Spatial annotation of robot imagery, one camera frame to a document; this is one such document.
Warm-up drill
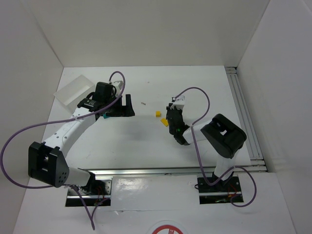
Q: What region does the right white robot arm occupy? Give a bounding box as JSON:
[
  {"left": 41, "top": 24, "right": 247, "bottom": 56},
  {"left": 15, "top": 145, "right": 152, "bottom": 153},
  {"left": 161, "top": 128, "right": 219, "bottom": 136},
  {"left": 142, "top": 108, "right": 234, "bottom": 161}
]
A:
[{"left": 166, "top": 103, "right": 247, "bottom": 186}]

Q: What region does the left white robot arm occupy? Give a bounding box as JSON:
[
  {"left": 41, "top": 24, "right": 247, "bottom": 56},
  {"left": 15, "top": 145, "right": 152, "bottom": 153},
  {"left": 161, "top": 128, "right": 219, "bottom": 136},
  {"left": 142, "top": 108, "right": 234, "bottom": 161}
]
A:
[{"left": 28, "top": 81, "right": 135, "bottom": 193}]

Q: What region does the yellow rectangular block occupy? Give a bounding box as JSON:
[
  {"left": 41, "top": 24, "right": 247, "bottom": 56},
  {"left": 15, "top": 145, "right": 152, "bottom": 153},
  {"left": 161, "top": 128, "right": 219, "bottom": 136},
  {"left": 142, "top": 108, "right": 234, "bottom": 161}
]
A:
[{"left": 160, "top": 118, "right": 169, "bottom": 127}]

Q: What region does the clear plastic container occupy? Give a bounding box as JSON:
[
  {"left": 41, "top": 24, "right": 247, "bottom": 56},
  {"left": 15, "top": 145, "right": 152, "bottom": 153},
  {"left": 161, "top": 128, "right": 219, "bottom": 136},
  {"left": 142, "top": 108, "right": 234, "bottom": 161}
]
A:
[{"left": 54, "top": 75, "right": 96, "bottom": 113}]

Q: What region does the red prohibition sign sticker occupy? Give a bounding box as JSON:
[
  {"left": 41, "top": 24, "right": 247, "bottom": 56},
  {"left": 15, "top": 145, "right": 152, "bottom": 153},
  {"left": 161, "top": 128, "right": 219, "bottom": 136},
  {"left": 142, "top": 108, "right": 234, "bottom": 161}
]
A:
[{"left": 147, "top": 220, "right": 188, "bottom": 234}]

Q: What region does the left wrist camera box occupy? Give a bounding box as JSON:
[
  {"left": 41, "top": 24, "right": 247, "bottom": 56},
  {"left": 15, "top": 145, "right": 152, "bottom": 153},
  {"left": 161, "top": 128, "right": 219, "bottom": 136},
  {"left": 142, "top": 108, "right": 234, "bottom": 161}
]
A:
[{"left": 108, "top": 80, "right": 123, "bottom": 96}]

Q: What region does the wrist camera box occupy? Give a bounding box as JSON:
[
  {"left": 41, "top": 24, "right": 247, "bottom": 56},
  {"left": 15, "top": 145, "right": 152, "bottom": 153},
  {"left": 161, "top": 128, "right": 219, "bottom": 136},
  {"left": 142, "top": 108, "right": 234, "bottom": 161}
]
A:
[
  {"left": 108, "top": 80, "right": 123, "bottom": 96},
  {"left": 170, "top": 95, "right": 185, "bottom": 110}
]

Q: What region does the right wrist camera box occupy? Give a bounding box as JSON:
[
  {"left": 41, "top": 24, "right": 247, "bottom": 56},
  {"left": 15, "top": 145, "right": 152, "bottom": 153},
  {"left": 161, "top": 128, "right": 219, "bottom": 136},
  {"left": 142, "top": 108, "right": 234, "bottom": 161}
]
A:
[{"left": 170, "top": 95, "right": 185, "bottom": 110}]

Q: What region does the front aluminium rail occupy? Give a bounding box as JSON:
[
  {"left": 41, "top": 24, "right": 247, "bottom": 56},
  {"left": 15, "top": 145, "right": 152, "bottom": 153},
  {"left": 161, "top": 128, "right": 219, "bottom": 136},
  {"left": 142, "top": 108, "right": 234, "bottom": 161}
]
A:
[{"left": 89, "top": 161, "right": 268, "bottom": 176}]

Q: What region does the aluminium rail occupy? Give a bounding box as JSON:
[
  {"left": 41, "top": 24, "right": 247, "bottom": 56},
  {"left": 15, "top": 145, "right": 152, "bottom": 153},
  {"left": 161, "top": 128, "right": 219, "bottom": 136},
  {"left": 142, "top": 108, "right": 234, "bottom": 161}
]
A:
[
  {"left": 89, "top": 161, "right": 268, "bottom": 176},
  {"left": 225, "top": 67, "right": 266, "bottom": 167}
]

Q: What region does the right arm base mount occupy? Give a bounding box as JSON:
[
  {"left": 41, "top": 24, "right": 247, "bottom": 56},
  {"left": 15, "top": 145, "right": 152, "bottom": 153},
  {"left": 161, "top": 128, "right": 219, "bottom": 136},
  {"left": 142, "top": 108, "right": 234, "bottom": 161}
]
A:
[{"left": 194, "top": 176, "right": 244, "bottom": 204}]

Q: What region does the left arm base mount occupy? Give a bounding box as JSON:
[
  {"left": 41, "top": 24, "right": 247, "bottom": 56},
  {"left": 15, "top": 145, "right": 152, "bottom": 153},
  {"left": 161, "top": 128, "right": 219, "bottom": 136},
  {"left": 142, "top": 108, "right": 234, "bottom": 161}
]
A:
[{"left": 65, "top": 177, "right": 113, "bottom": 207}]

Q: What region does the right aluminium rail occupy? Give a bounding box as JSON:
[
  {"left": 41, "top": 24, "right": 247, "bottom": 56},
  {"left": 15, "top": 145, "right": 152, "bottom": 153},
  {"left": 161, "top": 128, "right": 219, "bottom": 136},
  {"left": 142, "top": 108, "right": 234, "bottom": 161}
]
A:
[{"left": 225, "top": 67, "right": 266, "bottom": 167}]

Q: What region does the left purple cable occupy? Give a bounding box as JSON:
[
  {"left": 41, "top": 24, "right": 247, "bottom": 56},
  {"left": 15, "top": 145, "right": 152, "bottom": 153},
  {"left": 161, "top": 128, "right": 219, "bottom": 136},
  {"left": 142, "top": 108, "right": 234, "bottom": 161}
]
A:
[{"left": 0, "top": 71, "right": 126, "bottom": 231}]

